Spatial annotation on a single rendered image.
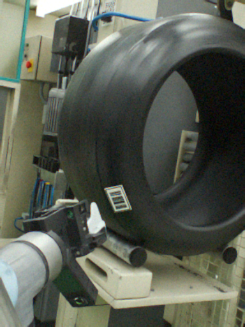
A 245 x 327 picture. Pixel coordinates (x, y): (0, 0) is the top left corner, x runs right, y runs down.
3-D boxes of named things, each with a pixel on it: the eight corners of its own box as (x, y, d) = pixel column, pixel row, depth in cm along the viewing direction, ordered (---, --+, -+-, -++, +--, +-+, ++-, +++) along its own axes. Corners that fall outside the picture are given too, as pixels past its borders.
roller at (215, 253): (162, 214, 146) (157, 228, 147) (150, 212, 144) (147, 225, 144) (240, 248, 117) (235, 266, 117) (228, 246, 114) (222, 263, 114)
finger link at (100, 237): (112, 225, 78) (92, 241, 70) (114, 233, 78) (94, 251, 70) (87, 228, 80) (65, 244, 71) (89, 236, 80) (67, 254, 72)
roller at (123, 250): (84, 211, 132) (80, 227, 132) (70, 209, 130) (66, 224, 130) (150, 249, 102) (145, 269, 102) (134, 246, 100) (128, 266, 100)
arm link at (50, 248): (55, 292, 59) (3, 296, 62) (71, 278, 63) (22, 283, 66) (41, 236, 58) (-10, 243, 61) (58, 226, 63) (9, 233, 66)
